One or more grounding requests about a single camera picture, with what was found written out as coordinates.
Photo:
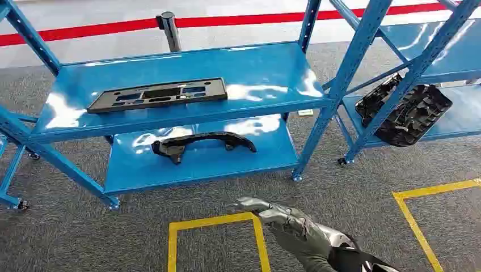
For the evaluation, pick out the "flat black plastic panel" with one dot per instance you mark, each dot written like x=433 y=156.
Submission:
x=214 y=94

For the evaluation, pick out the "black ribbed plastic car part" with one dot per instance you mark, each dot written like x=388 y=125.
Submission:
x=421 y=112

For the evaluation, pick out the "black stanchion post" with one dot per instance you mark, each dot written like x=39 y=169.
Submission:
x=170 y=32

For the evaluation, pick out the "curved black plastic part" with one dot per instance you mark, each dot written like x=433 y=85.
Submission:
x=210 y=137

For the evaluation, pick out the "blue metal shelf rack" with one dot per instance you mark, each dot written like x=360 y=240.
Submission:
x=462 y=52
x=188 y=64

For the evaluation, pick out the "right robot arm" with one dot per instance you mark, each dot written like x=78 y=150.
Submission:
x=357 y=261

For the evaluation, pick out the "yellow floor tape outline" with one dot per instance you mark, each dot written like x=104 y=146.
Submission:
x=172 y=244
x=413 y=225

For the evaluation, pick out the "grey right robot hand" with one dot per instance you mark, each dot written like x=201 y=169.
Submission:
x=300 y=234

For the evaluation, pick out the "small white floor label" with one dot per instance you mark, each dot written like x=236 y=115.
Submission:
x=305 y=112

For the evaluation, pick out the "red barrier belt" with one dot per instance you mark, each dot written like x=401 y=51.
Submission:
x=94 y=30

